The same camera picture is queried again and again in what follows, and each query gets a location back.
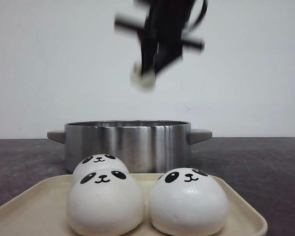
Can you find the cream square plastic tray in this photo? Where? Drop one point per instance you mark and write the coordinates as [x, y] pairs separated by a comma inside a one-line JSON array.
[[40, 211]]

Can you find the cream panda bun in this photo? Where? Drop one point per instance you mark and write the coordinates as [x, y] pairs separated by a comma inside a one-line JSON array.
[[144, 82]]

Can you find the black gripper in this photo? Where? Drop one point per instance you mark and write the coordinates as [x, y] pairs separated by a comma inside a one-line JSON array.
[[167, 21]]

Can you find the white panda bun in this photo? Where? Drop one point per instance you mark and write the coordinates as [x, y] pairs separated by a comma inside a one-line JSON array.
[[188, 202], [94, 162], [105, 202]]

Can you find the stainless steel steamer pot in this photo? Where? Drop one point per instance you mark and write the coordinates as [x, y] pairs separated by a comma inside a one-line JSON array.
[[144, 146]]

